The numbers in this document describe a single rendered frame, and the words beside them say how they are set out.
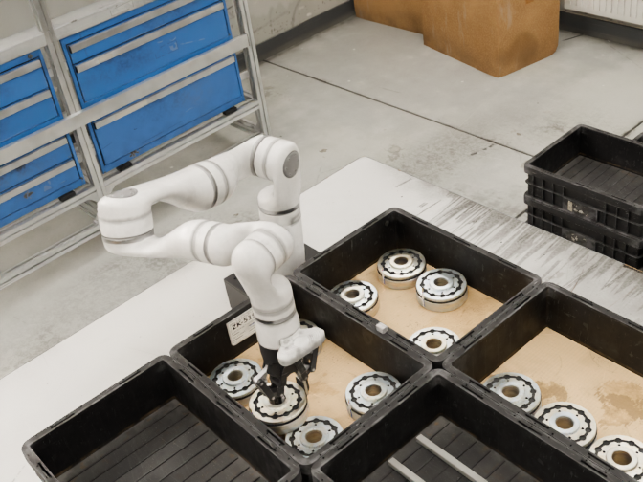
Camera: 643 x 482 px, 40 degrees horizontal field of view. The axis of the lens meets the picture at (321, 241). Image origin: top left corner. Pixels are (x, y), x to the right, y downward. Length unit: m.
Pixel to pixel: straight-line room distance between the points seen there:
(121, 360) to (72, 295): 1.47
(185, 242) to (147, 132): 2.16
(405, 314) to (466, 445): 0.35
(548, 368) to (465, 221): 0.68
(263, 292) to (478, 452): 0.46
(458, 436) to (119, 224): 0.68
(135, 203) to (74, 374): 0.61
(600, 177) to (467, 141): 1.26
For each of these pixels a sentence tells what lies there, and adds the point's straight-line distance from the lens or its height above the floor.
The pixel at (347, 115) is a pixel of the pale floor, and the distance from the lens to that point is 4.26.
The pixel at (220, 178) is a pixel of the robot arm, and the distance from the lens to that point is 1.69.
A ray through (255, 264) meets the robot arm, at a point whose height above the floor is 1.21.
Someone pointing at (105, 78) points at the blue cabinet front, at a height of 0.68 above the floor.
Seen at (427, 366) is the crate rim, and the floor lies 0.93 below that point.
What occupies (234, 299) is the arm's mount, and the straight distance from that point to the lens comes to 2.02.
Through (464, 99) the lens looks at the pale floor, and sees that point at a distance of 4.29.
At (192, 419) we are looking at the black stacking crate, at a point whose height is 0.83.
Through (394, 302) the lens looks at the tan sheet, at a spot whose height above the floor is 0.83.
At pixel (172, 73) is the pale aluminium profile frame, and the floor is 0.60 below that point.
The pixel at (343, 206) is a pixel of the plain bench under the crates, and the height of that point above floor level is 0.70.
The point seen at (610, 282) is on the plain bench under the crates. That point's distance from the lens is 2.05.
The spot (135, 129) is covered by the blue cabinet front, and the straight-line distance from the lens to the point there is 3.53.
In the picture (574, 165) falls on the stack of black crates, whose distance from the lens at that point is 2.84.
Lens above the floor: 2.00
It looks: 36 degrees down
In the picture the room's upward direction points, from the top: 9 degrees counter-clockwise
